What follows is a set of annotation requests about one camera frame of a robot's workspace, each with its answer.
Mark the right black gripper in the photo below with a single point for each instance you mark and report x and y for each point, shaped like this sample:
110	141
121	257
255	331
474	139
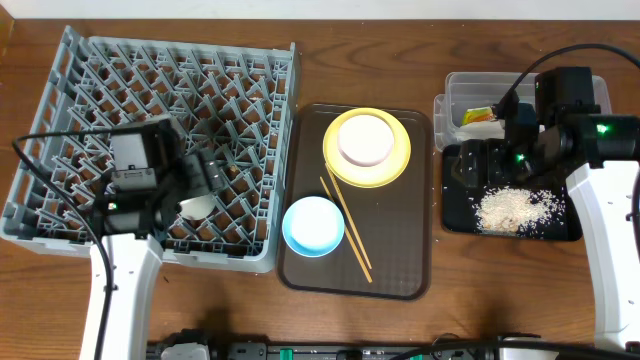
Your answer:
492	151

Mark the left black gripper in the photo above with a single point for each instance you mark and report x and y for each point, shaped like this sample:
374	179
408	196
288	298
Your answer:
201	170

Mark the white paper cup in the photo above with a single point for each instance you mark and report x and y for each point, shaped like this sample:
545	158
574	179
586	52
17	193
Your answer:
197	208

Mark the rice food scraps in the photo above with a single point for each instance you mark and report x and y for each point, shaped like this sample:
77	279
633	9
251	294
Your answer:
513	211

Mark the green orange snack wrapper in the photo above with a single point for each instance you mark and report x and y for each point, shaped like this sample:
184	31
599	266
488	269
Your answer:
477	115

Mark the white pink small bowl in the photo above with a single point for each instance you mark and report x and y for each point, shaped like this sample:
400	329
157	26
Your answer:
365	140

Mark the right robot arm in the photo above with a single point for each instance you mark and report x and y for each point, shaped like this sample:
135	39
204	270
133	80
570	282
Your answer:
595	157

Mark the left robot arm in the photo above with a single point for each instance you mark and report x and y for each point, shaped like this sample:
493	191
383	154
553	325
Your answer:
131	226

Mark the black waste tray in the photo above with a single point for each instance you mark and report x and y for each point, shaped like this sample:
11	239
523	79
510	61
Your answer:
460	206

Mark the clear plastic waste bin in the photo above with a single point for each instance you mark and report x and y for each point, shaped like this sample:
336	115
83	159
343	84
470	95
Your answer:
466	90

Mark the grey plastic dishwasher rack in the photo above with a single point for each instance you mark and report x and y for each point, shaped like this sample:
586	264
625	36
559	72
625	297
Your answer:
239	102

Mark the light blue bowl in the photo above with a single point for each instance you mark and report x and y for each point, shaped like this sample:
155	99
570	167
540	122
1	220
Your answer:
313	227

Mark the wooden chopstick left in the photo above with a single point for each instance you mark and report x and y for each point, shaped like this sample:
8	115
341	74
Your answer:
356	248

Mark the wooden chopstick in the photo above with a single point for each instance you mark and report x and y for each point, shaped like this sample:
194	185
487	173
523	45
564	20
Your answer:
349	217
356	248

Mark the wooden chopstick right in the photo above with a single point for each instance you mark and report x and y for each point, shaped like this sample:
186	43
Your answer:
349	217

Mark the dark brown serving tray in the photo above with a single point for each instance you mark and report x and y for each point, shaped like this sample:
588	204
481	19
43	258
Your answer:
394	221

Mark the yellow round plate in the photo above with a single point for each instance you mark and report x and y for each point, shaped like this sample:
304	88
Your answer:
367	177

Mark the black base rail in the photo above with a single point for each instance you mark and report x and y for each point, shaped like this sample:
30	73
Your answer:
262	351

